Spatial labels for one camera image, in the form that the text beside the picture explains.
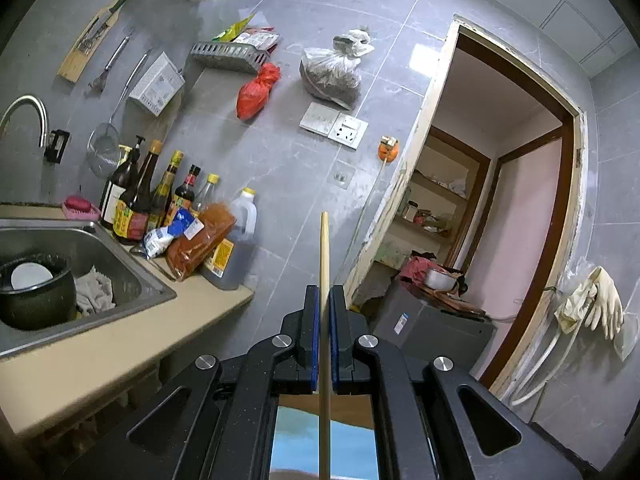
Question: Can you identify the wire mesh strainer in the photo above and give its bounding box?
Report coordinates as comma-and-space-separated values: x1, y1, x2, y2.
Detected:
87, 50, 153, 178

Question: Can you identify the pale wooden chopstick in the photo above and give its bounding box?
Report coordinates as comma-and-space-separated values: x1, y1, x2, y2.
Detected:
319, 211, 332, 480

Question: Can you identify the white hose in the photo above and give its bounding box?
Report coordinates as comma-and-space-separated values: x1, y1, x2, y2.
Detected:
510, 317, 581, 406

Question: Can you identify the wooden shelf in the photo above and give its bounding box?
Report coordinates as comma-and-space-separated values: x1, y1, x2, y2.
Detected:
375, 160, 471, 271

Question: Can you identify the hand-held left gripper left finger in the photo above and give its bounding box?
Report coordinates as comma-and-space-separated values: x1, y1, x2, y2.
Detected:
65, 285, 321, 480

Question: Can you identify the large cooking oil jug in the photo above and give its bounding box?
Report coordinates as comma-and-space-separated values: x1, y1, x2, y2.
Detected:
202, 187, 258, 291

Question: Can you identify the red plastic bag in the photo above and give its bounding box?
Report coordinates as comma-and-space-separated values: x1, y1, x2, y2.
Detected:
236, 62, 281, 121

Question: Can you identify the steel sink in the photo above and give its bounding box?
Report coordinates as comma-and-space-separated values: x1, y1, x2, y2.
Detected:
0, 225, 178, 356

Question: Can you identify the orange food packet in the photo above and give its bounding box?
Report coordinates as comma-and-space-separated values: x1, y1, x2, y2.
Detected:
166, 203, 236, 281

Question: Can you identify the white plate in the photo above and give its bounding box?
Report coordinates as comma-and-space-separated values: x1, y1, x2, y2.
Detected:
11, 262, 53, 291

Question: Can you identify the yellow green packet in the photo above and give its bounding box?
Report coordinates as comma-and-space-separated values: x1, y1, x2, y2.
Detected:
212, 12, 256, 43

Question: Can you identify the beige kitchen counter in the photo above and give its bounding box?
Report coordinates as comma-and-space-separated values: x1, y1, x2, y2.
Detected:
0, 202, 256, 436

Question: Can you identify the dark bottle with gold cap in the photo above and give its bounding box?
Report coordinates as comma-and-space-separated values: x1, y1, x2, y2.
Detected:
150, 150, 185, 231

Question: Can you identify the clear bottle with yellow cap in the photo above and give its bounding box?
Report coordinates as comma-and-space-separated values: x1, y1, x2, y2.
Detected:
192, 173, 221, 216

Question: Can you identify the dark bottle with yellow label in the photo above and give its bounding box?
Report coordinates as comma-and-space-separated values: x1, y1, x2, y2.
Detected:
112, 140, 163, 246

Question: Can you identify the white wall socket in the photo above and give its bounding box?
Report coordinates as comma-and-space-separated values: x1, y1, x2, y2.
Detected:
327, 112, 368, 151

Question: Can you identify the dark bottle with red cap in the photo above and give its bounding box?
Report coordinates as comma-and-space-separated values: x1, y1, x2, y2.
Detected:
172, 165, 201, 216

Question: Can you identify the steel faucet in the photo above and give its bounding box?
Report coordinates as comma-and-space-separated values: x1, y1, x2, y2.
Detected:
0, 95, 51, 148

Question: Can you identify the grey dish rag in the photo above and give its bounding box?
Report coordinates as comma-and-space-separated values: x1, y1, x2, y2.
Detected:
74, 267, 118, 316

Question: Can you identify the blue white bag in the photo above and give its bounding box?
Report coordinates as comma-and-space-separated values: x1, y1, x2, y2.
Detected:
142, 208, 208, 260

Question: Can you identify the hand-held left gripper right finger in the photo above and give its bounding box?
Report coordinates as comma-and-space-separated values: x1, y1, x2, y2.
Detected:
330, 285, 581, 480

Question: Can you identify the dark cooking pot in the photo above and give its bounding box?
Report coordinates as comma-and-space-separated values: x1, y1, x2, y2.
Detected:
0, 255, 78, 331

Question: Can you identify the metal pan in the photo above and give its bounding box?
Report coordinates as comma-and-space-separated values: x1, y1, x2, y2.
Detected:
425, 267, 458, 291

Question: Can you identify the metal spatula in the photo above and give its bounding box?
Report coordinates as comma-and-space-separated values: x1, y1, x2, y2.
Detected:
87, 30, 136, 98

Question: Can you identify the black wall holder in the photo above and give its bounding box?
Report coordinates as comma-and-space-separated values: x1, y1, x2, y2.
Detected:
44, 129, 71, 163

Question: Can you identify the red white packet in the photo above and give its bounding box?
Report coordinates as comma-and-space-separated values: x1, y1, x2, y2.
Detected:
232, 27, 281, 53

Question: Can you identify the white wall switch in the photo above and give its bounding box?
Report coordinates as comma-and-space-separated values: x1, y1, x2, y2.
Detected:
300, 102, 341, 136

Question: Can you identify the wooden door frame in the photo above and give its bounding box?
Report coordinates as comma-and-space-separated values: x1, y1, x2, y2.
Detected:
345, 15, 586, 396

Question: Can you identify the wooden knife rack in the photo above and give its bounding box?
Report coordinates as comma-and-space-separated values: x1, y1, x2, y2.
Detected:
57, 0, 153, 83

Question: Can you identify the clear bag with dark contents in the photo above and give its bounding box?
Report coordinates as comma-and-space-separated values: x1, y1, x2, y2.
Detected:
300, 29, 376, 111

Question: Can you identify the striped orange blue brown cloth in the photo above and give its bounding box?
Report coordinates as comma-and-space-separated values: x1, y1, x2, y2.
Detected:
270, 394, 378, 480

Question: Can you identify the red cloth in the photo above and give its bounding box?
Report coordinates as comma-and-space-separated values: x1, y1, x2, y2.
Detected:
400, 256, 441, 286

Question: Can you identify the grey plastic basket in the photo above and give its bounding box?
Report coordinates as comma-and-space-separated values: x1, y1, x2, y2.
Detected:
190, 40, 268, 76

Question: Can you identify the white perforated box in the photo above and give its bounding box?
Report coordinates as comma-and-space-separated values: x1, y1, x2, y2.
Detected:
129, 52, 186, 118

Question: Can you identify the pink soap dish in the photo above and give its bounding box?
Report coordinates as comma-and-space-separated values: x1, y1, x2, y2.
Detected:
62, 195, 103, 221

